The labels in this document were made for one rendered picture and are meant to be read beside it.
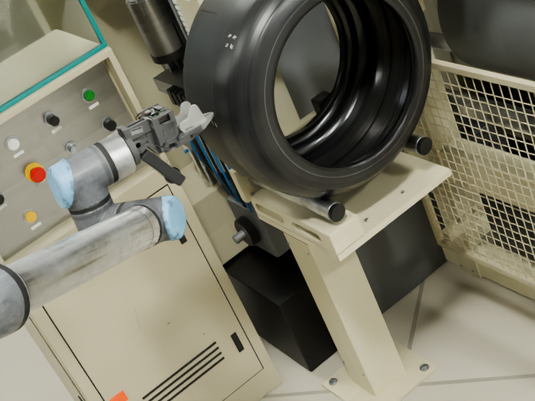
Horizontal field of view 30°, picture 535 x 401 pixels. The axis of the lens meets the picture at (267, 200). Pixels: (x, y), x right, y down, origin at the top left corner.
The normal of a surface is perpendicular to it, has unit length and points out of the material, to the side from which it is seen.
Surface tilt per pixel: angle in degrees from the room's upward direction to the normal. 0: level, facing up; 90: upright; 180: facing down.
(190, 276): 90
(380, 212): 0
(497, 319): 0
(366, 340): 90
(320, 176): 98
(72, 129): 90
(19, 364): 0
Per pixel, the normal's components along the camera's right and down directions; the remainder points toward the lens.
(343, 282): 0.53, 0.26
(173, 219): 0.92, -0.15
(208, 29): -0.77, -0.23
